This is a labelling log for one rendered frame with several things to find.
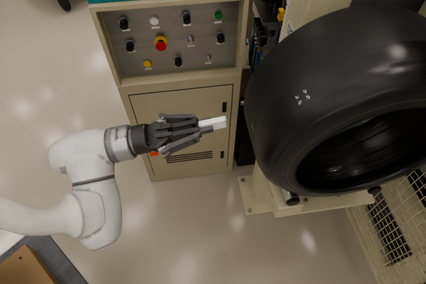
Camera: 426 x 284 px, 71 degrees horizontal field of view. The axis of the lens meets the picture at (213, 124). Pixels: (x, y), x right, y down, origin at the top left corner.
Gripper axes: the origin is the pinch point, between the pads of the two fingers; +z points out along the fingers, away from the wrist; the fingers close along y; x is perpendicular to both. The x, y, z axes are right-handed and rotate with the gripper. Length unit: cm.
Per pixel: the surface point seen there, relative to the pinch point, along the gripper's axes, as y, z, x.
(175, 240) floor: 10, -39, 118
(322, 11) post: 26.3, 36.6, -6.3
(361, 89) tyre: -9.0, 30.0, -13.4
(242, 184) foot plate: 40, 7, 124
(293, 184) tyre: -11.9, 17.9, 18.9
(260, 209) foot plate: 21, 14, 125
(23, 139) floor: 99, -143, 103
